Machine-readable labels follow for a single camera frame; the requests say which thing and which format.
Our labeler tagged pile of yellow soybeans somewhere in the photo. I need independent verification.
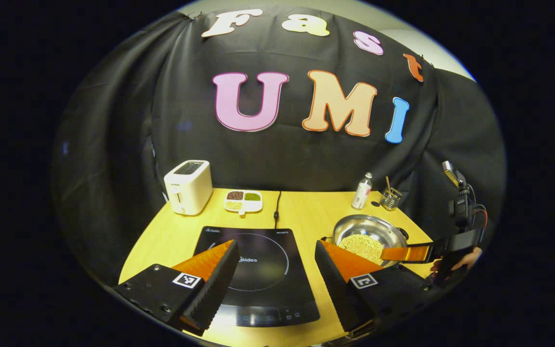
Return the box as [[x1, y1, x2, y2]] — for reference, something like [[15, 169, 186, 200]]
[[337, 233, 385, 265]]

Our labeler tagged white toaster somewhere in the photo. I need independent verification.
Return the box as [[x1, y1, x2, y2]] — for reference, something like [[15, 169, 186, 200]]
[[163, 160, 214, 216]]

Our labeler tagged black induction cooktop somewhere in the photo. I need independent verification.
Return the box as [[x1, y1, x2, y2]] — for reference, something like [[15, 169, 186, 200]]
[[193, 226, 321, 328]]

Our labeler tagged white divided dish of beans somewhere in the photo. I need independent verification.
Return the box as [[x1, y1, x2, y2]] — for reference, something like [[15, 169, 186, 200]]
[[223, 189, 264, 216]]

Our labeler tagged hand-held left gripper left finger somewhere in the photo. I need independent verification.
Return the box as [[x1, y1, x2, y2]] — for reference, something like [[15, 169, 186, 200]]
[[113, 239, 240, 337]]

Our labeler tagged clear plastic bottle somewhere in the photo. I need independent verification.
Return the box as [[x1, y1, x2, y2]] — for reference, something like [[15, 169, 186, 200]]
[[351, 172, 374, 210]]

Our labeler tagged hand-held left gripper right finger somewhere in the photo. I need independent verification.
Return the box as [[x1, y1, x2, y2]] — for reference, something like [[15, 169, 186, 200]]
[[314, 239, 440, 339]]

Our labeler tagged small glass jar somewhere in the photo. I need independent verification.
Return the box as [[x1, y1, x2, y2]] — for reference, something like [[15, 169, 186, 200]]
[[380, 187, 403, 212]]

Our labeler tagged stainless steel pot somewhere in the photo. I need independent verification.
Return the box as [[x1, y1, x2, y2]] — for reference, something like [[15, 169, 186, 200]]
[[319, 214, 410, 268]]

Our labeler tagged black backdrop cloth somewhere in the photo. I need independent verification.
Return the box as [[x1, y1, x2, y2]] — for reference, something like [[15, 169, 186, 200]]
[[52, 5, 507, 290]]

